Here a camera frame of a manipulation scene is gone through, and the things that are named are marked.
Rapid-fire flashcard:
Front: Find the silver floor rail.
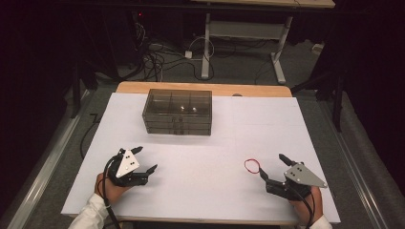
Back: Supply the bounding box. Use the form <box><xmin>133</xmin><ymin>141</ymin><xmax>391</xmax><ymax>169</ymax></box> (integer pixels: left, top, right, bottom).
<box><xmin>318</xmin><ymin>100</ymin><xmax>391</xmax><ymax>229</ymax></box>
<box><xmin>5</xmin><ymin>90</ymin><xmax>91</xmax><ymax>229</ymax></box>

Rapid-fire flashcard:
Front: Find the thin black floor cable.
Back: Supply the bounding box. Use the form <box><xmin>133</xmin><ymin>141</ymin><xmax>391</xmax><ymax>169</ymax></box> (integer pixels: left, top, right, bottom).
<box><xmin>78</xmin><ymin>113</ymin><xmax>102</xmax><ymax>160</ymax></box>

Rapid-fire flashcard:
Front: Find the person's left hand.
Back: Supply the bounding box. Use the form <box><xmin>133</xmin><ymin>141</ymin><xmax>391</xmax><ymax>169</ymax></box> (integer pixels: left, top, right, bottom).
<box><xmin>94</xmin><ymin>172</ymin><xmax>132</xmax><ymax>205</ymax></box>

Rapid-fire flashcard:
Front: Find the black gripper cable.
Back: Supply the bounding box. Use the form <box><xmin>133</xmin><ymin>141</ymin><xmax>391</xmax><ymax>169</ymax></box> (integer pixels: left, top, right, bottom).
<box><xmin>284</xmin><ymin>181</ymin><xmax>317</xmax><ymax>229</ymax></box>
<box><xmin>100</xmin><ymin>151</ymin><xmax>123</xmax><ymax>229</ymax></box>

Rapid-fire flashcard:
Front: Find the white table sheet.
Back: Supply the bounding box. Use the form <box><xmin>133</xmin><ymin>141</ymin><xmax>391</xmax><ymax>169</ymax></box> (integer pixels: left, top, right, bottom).
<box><xmin>60</xmin><ymin>92</ymin><xmax>341</xmax><ymax>225</ymax></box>

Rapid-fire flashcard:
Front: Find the smoky clear drawer box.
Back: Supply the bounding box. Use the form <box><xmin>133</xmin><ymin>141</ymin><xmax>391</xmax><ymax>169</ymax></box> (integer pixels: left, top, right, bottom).
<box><xmin>141</xmin><ymin>88</ymin><xmax>213</xmax><ymax>136</ymax></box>

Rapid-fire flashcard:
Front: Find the smoky clear plastic drawer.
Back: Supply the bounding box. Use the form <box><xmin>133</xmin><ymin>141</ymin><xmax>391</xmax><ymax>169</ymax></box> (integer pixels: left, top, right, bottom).
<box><xmin>145</xmin><ymin>126</ymin><xmax>212</xmax><ymax>136</ymax></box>

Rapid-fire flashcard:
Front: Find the tangle of black floor cables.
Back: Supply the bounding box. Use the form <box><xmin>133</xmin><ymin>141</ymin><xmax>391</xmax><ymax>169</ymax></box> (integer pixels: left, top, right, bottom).
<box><xmin>128</xmin><ymin>20</ymin><xmax>216</xmax><ymax>83</ymax></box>

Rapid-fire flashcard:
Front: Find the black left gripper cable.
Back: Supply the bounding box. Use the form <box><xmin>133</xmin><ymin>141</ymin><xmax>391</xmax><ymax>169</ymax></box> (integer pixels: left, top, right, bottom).
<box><xmin>100</xmin><ymin>151</ymin><xmax>123</xmax><ymax>229</ymax></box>

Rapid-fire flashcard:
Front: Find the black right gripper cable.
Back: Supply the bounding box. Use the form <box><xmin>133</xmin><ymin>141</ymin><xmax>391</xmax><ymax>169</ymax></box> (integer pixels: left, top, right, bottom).
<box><xmin>284</xmin><ymin>181</ymin><xmax>317</xmax><ymax>229</ymax></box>

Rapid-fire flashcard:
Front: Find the red rubber band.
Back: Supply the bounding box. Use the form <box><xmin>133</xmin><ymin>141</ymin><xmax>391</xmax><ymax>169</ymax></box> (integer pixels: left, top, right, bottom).
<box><xmin>244</xmin><ymin>157</ymin><xmax>262</xmax><ymax>175</ymax></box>

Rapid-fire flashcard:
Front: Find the white frame wooden desk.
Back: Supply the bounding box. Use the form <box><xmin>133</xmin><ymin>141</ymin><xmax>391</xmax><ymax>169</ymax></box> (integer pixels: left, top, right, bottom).
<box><xmin>190</xmin><ymin>0</ymin><xmax>336</xmax><ymax>86</ymax></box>

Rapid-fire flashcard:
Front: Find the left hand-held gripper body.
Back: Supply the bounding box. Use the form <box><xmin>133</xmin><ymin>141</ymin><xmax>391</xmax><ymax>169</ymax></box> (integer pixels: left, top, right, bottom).
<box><xmin>107</xmin><ymin>147</ymin><xmax>150</xmax><ymax>188</ymax></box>

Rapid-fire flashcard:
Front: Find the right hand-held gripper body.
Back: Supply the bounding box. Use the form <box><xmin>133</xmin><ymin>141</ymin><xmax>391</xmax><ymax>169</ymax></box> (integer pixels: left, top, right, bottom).
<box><xmin>265</xmin><ymin>162</ymin><xmax>329</xmax><ymax>201</ymax></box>

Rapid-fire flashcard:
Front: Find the person's right hand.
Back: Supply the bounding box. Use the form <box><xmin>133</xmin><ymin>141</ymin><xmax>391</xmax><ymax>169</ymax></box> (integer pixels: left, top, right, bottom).
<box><xmin>288</xmin><ymin>185</ymin><xmax>325</xmax><ymax>227</ymax></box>

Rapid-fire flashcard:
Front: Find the black metal stand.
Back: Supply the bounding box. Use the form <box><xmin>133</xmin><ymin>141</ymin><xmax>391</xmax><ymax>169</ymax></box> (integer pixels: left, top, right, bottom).
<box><xmin>289</xmin><ymin>71</ymin><xmax>348</xmax><ymax>134</ymax></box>

